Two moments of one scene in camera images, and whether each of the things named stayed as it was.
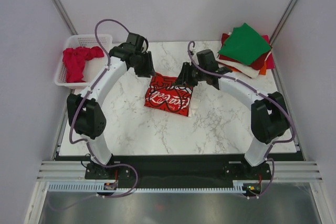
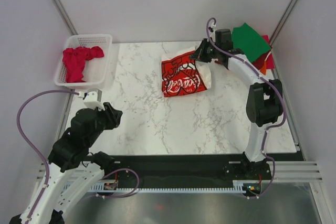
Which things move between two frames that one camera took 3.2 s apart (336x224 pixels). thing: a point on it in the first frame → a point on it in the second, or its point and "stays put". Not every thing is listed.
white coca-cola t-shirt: [164, 93] → [181, 75]
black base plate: [185, 168] stays put
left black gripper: [148, 70] → [113, 116]
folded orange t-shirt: [263, 71] stays put
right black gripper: [184, 78] → [197, 55]
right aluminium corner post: [290, 7] stays put
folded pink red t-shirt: [270, 64] stays put
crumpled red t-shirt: [74, 60] stays put
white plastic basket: [92, 67] stays put
